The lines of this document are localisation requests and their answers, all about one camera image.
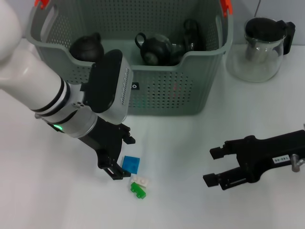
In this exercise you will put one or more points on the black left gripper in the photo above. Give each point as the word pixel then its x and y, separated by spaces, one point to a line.
pixel 107 140

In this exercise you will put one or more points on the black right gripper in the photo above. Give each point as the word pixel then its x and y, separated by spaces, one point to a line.
pixel 264 155

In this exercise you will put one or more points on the blue toy brick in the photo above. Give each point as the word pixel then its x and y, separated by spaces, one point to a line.
pixel 131 164

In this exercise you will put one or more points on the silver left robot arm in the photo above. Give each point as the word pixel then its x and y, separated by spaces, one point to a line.
pixel 47 83

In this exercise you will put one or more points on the grey-green perforated storage bin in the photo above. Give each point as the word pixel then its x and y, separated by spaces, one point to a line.
pixel 178 95

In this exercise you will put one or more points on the white studded toy brick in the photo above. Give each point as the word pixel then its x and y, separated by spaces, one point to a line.
pixel 141 181

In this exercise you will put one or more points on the green toy brick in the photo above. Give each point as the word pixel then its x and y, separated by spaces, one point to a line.
pixel 137 190

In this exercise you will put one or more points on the glass pitcher with black lid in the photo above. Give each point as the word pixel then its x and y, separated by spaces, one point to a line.
pixel 257 62

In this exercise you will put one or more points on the black clay teapot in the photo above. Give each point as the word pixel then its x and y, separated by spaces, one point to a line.
pixel 85 46

